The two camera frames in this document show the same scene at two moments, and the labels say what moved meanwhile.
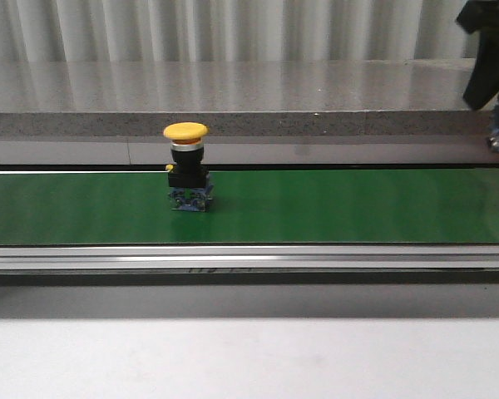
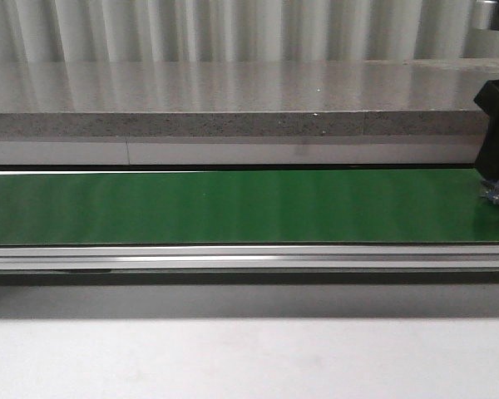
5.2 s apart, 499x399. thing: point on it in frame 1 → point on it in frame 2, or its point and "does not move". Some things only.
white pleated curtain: (82, 31) does not move
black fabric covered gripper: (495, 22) → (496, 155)
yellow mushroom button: (190, 182) → (497, 191)
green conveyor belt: (319, 222) does not move
